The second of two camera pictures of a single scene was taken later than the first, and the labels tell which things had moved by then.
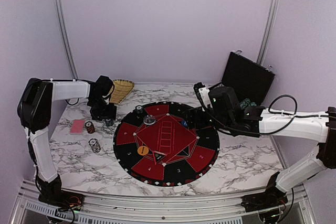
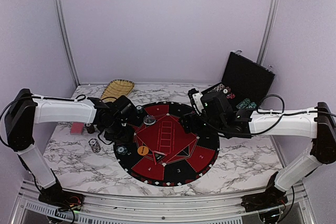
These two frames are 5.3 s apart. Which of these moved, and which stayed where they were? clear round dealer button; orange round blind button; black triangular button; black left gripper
Moved: black left gripper
Stayed: clear round dealer button; orange round blind button; black triangular button
